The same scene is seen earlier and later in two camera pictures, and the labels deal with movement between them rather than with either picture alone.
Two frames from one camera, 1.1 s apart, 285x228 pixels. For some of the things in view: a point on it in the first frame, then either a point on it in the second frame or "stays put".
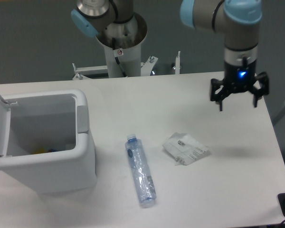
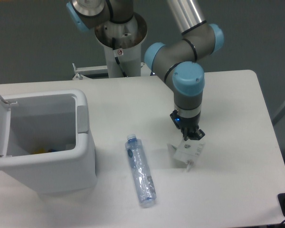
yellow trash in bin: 41,150 stays put
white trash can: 50,147 stays put
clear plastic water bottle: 141,173 stays put
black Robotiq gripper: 238,79 -> 186,124
